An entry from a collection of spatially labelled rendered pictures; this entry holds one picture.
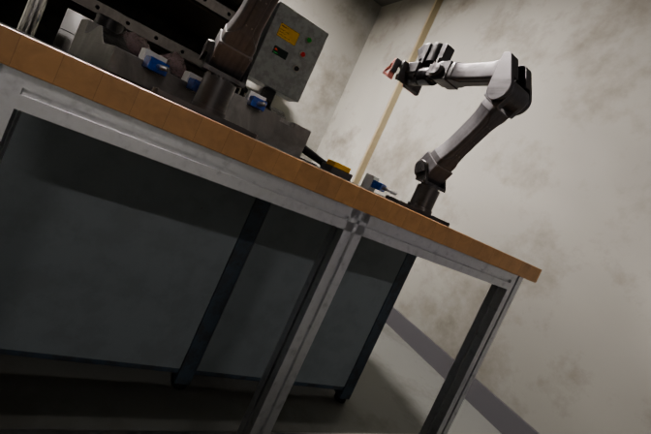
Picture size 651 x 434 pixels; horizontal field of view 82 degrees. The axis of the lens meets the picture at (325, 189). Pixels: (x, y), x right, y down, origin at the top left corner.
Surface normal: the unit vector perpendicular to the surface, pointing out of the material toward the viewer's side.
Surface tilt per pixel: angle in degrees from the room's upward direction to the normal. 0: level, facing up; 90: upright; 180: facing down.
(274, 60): 90
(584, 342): 90
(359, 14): 90
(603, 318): 90
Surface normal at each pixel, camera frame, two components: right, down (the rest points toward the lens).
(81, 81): 0.44, 0.25
